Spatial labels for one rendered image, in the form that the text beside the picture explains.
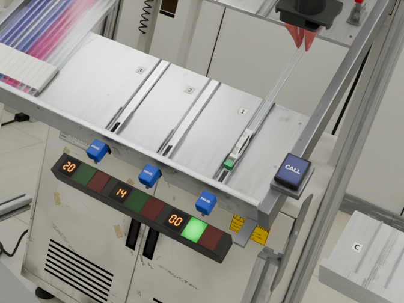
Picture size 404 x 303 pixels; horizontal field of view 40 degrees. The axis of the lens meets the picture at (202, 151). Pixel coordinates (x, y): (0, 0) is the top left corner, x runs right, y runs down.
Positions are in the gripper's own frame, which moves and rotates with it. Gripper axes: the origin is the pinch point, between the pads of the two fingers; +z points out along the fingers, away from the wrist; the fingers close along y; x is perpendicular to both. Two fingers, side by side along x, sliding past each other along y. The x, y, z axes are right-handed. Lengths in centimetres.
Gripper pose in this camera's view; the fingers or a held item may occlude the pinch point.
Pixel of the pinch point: (303, 44)
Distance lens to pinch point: 106.5
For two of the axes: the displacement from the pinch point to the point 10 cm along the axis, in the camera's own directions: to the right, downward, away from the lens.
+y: -8.6, -3.9, 3.4
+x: -5.2, 7.0, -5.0
